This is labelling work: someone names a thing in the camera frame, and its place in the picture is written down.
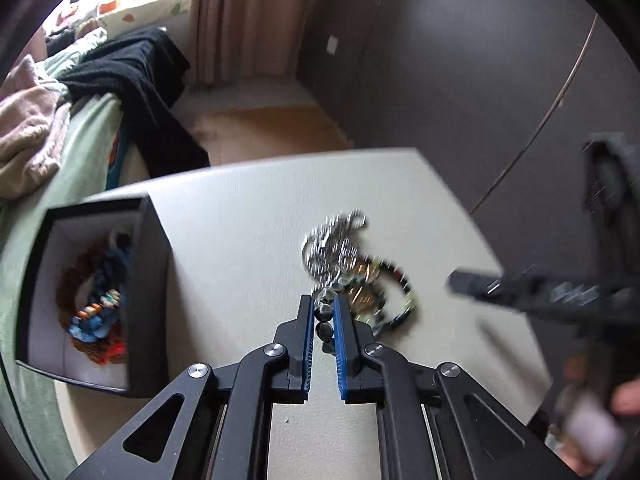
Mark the bronze metal jewelry piece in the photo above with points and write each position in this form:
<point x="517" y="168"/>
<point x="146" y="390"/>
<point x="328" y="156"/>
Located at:
<point x="364" y="290"/>

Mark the black garment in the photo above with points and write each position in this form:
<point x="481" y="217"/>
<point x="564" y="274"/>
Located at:
<point x="135" y="75"/>

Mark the red orange tassel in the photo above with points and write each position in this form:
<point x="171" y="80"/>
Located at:
<point x="112" y="352"/>

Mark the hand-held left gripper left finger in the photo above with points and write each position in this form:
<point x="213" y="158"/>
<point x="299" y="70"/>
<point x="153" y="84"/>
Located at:
<point x="308" y="345"/>

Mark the white wall socket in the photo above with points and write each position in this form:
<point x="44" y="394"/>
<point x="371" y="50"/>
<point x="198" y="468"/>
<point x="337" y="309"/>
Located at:
<point x="332" y="45"/>

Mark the beige pink blanket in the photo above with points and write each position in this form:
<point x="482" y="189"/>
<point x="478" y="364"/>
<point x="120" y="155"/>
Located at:
<point x="27" y="125"/>

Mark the black jewelry box white lining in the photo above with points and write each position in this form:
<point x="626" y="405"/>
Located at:
<point x="150" y="280"/>

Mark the pink curtain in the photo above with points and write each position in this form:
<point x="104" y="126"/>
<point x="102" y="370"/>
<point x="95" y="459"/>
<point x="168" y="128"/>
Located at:
<point x="240" y="20"/>

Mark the person's right hand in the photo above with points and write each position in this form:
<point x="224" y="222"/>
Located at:
<point x="627" y="400"/>

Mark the green bed sheet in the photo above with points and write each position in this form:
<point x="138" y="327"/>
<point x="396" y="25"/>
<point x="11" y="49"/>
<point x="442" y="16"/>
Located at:
<point x="95" y="150"/>

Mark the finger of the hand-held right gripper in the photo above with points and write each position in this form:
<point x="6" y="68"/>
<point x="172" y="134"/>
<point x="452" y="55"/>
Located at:
<point x="520" y="290"/>

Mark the floral white quilt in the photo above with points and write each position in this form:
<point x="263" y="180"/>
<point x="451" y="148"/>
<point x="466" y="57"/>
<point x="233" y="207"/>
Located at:
<point x="150" y="10"/>

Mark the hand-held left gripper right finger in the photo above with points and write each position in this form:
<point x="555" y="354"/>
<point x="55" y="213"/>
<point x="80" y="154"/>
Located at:
<point x="341" y="347"/>

